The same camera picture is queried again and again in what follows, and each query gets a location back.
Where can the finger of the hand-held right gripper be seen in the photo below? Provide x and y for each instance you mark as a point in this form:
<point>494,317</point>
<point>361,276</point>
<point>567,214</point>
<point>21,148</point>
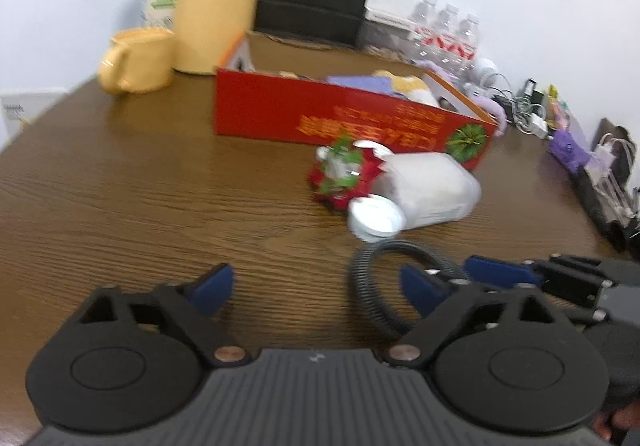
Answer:
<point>600,267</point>
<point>505,270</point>

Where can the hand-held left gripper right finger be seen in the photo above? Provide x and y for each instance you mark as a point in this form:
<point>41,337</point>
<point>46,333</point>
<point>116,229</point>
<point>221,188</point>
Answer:
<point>422,291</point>

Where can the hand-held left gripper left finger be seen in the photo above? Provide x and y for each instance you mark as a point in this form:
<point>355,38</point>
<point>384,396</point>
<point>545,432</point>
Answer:
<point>215,288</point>

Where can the large white bottle cap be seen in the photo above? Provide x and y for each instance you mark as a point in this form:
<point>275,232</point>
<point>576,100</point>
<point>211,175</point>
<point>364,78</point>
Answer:
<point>375,218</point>

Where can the clear plastic bottle white label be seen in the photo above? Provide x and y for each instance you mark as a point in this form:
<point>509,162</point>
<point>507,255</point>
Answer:
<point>435,191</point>

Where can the small white bottle cap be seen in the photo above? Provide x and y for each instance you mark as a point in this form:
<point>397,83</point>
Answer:
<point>372,148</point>

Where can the red cardboard box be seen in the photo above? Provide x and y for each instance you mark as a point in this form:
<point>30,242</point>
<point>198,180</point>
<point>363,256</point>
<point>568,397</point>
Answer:
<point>280,110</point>

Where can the yellow and white plush toy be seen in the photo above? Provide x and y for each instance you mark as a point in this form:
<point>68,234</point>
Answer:
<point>405,85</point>

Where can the purple cloth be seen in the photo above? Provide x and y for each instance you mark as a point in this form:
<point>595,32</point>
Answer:
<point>360,83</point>

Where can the person's right hand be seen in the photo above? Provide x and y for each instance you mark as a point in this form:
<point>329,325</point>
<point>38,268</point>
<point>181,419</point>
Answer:
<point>617,423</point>

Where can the purple packet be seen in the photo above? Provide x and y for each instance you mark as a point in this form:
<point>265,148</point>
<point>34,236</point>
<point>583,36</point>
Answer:
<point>570,148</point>

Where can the white charger plug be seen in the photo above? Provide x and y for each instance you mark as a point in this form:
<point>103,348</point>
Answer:
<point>537,127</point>

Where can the purple fluffy headband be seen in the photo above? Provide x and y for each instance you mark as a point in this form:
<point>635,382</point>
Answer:
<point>440,68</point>
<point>492,105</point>

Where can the yellow green packet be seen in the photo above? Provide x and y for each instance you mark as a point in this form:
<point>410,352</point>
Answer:
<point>557,105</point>

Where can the small black upright device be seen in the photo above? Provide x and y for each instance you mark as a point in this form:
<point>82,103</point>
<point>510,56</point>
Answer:
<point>530,88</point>

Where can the yellow mug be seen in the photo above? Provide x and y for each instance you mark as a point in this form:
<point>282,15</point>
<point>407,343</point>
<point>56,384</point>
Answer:
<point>145,63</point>

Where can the clear sunflower seed container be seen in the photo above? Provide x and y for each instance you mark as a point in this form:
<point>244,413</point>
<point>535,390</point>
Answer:
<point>380,40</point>

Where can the flat white printed box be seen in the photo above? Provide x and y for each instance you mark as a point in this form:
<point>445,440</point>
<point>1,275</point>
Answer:
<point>387,15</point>

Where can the yellow thermos jug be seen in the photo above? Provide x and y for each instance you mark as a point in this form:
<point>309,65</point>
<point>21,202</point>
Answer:
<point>215,0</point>

